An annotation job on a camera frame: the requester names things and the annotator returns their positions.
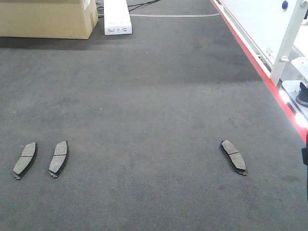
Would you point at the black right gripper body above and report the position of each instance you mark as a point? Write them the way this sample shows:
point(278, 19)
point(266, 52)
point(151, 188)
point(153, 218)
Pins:
point(304, 152)

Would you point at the dark grey brake pad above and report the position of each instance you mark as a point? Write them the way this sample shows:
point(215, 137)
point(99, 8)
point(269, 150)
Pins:
point(25, 161)
point(59, 159)
point(234, 157)

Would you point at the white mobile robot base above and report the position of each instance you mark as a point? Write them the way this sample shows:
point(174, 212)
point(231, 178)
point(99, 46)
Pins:
point(291, 88)

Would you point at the white long carton box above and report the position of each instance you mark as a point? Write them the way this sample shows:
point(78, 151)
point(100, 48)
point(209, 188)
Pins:
point(117, 20)

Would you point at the brown cardboard box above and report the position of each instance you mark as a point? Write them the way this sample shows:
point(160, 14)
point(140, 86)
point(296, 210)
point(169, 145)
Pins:
point(64, 19)

